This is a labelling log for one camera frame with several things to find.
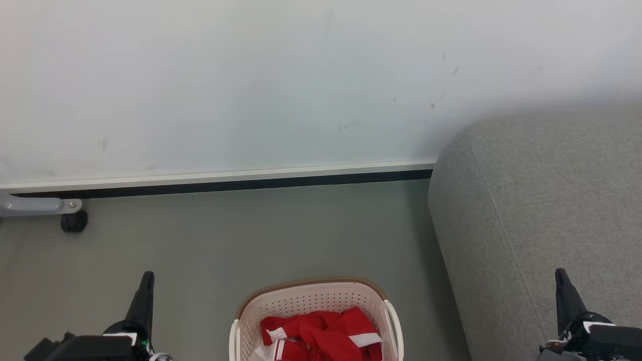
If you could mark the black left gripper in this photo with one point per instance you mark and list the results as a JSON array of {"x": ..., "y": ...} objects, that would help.
[{"x": 134, "y": 337}]

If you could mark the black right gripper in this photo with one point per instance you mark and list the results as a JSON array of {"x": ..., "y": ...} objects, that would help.
[{"x": 577, "y": 337}]

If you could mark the red and white jersey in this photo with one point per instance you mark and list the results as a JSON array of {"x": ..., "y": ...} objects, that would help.
[{"x": 321, "y": 337}]

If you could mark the grey fabric sofa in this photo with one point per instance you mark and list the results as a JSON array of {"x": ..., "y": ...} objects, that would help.
[{"x": 536, "y": 225}]

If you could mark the black caster wheel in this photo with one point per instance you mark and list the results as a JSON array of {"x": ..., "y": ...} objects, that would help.
[{"x": 74, "y": 221}]

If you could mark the white and black baseboard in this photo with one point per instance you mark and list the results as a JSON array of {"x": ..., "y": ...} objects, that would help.
[{"x": 215, "y": 179}]

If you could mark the grey metal stand leg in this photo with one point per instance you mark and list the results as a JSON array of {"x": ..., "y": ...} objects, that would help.
[{"x": 35, "y": 205}]

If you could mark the white perforated laundry basket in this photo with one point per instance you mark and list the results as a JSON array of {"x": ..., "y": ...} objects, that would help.
[{"x": 313, "y": 301}]

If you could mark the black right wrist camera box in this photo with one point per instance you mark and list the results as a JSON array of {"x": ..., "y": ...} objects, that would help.
[{"x": 614, "y": 343}]

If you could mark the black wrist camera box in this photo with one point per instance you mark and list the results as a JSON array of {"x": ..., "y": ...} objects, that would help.
[
  {"x": 83, "y": 348},
  {"x": 614, "y": 343}
]

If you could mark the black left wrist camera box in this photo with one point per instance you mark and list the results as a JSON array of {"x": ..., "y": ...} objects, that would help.
[{"x": 83, "y": 348}]

